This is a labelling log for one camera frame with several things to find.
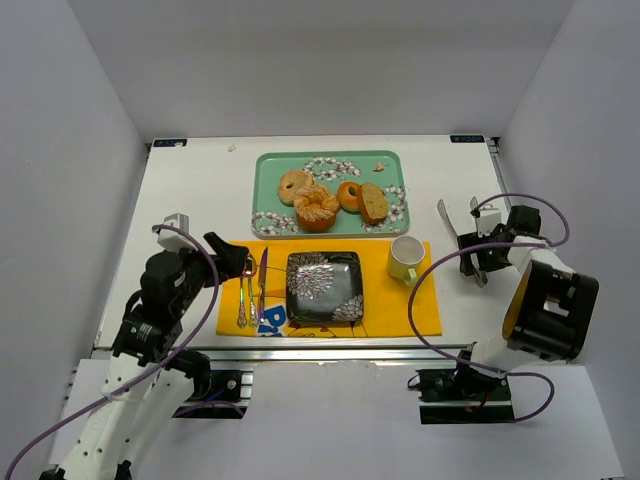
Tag metal serving tongs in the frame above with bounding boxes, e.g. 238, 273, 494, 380
436, 198, 489, 289

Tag brown bread loaf slice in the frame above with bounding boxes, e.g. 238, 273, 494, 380
357, 182, 389, 225

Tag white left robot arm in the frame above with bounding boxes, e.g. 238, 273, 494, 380
41, 224, 249, 479

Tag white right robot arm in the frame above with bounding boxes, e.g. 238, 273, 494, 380
450, 205, 599, 398

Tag iridescent spoon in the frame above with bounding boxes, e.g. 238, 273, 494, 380
244, 253, 259, 330

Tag iridescent knife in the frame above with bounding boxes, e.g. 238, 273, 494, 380
258, 247, 269, 324

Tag iridescent fork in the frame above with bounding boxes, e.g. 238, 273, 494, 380
236, 273, 248, 329

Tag pale yellow mug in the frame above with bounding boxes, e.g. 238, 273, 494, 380
387, 235, 426, 287

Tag black floral square plate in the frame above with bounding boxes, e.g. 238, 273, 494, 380
285, 251, 364, 324

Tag plain pale bagel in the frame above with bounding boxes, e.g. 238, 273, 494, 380
277, 169, 314, 205

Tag left blue table label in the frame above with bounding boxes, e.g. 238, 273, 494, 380
152, 138, 188, 148

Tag blue table label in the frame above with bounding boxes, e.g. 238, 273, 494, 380
449, 134, 485, 143
152, 138, 188, 148

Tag right blue table label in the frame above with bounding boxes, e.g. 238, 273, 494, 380
449, 134, 485, 143

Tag green floral tray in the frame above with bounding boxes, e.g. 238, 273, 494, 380
249, 149, 412, 240

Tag small glazed orange donut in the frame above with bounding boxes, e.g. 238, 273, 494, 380
336, 181, 360, 213

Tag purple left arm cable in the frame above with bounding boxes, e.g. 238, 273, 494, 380
0, 224, 246, 480

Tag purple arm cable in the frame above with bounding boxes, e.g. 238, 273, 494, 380
0, 224, 246, 480
406, 193, 572, 424

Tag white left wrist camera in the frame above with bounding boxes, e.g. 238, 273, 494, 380
154, 213, 195, 253

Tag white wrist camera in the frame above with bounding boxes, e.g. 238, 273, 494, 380
154, 213, 195, 253
470, 197, 502, 238

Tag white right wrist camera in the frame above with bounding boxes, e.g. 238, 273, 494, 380
470, 197, 502, 238

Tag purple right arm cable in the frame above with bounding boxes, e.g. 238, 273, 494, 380
406, 193, 572, 424

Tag sugared twisted ring bread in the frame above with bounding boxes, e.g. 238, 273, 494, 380
293, 184, 341, 233

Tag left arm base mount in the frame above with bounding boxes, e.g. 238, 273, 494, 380
166, 350, 247, 419

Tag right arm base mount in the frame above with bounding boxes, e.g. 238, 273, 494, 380
407, 362, 515, 425

